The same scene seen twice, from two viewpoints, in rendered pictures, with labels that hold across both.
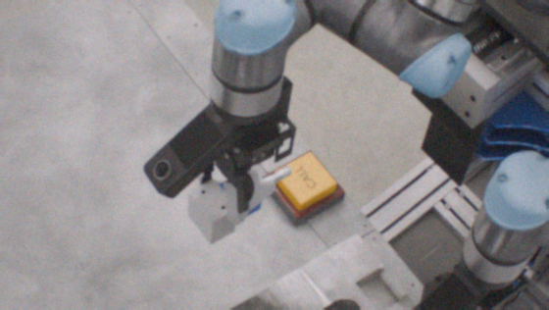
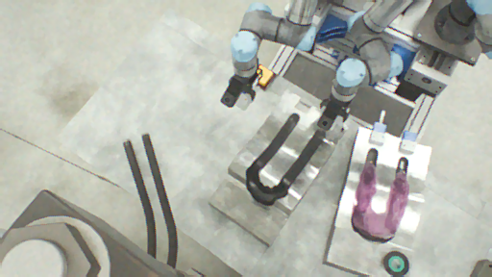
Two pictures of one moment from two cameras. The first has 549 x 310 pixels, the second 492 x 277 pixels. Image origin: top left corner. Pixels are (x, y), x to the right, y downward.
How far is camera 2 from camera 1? 0.40 m
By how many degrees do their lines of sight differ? 16
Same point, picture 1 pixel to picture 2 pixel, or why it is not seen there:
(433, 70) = (307, 43)
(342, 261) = (286, 100)
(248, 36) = (246, 56)
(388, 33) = (287, 37)
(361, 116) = not seen: hidden behind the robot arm
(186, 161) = (233, 94)
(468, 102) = not seen: hidden behind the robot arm
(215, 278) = (246, 118)
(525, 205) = (354, 79)
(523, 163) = (347, 64)
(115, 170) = (198, 94)
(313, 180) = (265, 74)
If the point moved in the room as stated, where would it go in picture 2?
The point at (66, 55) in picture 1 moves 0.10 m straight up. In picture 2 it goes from (159, 59) to (155, 46)
